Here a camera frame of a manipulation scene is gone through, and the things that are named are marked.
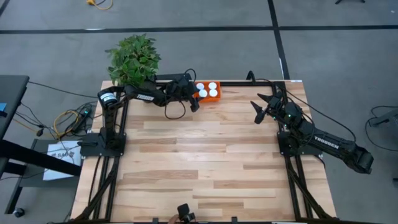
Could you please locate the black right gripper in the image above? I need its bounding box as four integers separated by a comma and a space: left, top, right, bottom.
250, 93, 287, 124

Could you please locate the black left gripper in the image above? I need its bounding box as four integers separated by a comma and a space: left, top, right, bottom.
167, 76, 200, 113

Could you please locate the orange plastic basket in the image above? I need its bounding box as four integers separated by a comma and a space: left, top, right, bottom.
194, 81, 223, 104

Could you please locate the green leafy plant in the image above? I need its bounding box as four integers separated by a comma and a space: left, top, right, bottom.
104, 33, 162, 88

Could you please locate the black power strip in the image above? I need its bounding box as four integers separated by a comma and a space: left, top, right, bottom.
73, 107, 93, 132

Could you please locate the white printed paper sheet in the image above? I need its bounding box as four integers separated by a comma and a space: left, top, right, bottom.
42, 140, 83, 182

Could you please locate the black desk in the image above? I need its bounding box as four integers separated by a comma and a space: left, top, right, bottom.
0, 74, 82, 177

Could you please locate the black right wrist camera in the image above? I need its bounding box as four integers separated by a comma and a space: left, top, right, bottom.
267, 95, 282, 108

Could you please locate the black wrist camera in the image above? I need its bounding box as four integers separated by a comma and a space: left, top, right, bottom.
177, 76, 191, 91
267, 95, 282, 108

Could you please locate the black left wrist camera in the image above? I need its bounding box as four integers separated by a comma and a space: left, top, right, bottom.
177, 76, 191, 91

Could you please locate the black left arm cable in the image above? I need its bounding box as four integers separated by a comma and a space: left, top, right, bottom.
164, 68, 197, 121

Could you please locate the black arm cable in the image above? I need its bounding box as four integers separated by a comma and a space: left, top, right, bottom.
279, 88, 358, 143
164, 68, 197, 121

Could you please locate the black aluminium table frame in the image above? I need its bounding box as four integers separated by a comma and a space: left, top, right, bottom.
73, 79, 336, 223

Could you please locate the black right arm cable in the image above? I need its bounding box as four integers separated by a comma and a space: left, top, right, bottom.
279, 88, 358, 143

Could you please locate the black floor cable loop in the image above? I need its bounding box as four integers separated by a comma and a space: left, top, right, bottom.
364, 105, 398, 153

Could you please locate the black table-level camera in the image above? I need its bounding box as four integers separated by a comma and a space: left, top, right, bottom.
177, 203, 197, 223

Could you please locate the yellow extension cable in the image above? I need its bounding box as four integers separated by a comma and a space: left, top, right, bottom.
86, 0, 114, 11

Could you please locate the yellow coiled cable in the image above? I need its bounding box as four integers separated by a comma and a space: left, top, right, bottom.
53, 110, 80, 138

